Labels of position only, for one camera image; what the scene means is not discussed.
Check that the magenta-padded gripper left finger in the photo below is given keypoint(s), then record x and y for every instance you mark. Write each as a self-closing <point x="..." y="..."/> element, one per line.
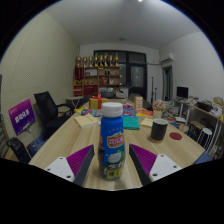
<point x="78" y="160"/>

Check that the white wall air conditioner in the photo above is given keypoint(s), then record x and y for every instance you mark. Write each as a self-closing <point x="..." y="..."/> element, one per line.
<point x="167" y="58"/>

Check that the dark glass double door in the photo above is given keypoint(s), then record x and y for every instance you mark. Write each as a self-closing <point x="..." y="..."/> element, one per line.
<point x="136" y="75"/>

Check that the purple sign board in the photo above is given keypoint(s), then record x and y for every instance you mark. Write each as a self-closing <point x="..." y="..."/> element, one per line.
<point x="21" y="116"/>

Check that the beige paper envelope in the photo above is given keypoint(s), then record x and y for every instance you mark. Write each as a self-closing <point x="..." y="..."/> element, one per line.
<point x="146" y="122"/>

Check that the orange booklet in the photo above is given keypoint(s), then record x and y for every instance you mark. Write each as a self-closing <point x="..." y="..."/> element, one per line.
<point x="144" y="113"/>

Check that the blue drink bottle white cap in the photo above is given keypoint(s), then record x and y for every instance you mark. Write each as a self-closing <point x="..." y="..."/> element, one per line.
<point x="112" y="143"/>

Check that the teal book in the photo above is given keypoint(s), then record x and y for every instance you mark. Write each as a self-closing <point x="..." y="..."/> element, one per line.
<point x="131" y="123"/>

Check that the black office chair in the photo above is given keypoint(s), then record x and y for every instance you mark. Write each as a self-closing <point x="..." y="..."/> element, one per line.
<point x="48" y="111"/>

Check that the wooden shelf unit with trophies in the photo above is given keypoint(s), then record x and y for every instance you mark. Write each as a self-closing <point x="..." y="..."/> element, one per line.
<point x="96" y="78"/>

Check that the long wooden side desk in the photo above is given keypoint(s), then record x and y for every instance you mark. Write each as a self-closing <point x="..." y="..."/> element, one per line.
<point x="200" y="110"/>

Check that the yellow gift box red ribbon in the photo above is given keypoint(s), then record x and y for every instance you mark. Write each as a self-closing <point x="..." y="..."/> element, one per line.
<point x="95" y="103"/>

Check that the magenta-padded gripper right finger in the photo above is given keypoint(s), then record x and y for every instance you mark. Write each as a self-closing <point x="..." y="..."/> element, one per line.
<point x="145" y="158"/>

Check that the potted pink flowers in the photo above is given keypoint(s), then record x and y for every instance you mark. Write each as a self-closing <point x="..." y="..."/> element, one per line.
<point x="158" y="106"/>

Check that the small kraft cardboard box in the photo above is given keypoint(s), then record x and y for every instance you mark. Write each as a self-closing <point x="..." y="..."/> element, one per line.
<point x="138" y="102"/>

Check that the black mug white inside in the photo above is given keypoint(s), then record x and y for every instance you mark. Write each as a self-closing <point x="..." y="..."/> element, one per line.
<point x="158" y="131"/>

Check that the black computer monitor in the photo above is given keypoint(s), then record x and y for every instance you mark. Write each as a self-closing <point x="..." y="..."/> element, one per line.
<point x="182" y="92"/>

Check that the white round stool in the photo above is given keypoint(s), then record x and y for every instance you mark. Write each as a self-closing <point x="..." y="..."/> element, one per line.
<point x="204" y="131"/>

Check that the small round white table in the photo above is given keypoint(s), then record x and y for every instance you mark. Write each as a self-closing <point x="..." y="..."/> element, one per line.
<point x="74" y="98"/>

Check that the beige notebook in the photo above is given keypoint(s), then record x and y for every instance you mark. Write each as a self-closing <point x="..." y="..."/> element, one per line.
<point x="86" y="121"/>

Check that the flat round red coaster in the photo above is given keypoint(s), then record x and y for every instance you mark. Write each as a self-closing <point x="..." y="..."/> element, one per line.
<point x="175" y="136"/>

